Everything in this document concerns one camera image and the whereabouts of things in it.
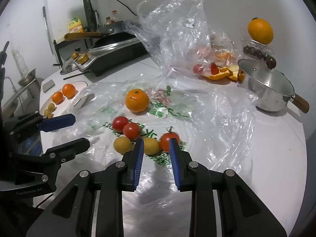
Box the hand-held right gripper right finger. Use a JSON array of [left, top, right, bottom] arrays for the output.
[[169, 138, 290, 237]]

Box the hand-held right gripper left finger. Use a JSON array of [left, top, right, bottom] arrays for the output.
[[26, 138, 145, 237]]

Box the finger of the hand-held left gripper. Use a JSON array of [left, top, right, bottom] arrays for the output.
[[10, 114, 76, 135], [41, 138, 90, 190]]

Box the white plate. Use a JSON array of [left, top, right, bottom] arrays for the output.
[[39, 80, 89, 119]]

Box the small mandarin orange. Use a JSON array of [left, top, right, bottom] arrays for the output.
[[52, 91, 65, 104], [62, 83, 76, 98]]

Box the green printed plastic bag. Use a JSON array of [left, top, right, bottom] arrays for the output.
[[52, 71, 257, 237]]

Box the large mandarin orange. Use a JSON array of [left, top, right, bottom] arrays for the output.
[[125, 88, 150, 113]]

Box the small grey box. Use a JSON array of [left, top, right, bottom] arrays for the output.
[[42, 80, 55, 92]]

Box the black stick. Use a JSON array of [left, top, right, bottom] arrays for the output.
[[63, 72, 86, 80]]

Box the silver induction cooker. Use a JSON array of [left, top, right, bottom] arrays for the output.
[[71, 33, 150, 77]]

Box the yellow detergent bottle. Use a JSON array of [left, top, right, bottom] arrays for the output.
[[68, 16, 84, 33]]

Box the orange peel pile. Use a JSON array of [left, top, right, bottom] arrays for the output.
[[204, 52, 246, 82]]

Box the black umbrella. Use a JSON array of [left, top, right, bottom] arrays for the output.
[[89, 0, 100, 30]]

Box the steel saucepan lid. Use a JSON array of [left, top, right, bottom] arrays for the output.
[[237, 56, 295, 97]]

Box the grey vertical pipe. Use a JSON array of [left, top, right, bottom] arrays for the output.
[[81, 0, 97, 30]]

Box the clear plastic bag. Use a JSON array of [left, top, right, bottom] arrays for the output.
[[122, 0, 247, 79]]

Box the big round orange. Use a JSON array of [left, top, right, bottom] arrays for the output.
[[247, 17, 274, 45]]

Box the black wok wooden handle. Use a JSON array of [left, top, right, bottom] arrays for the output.
[[64, 20, 125, 42]]

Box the grey wall rail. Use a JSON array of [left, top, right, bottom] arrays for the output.
[[42, 6, 54, 55]]

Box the steel saucepan wooden handle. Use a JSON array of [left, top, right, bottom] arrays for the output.
[[238, 79, 310, 114]]

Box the black cooker power cable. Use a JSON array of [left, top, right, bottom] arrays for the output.
[[102, 0, 139, 16]]

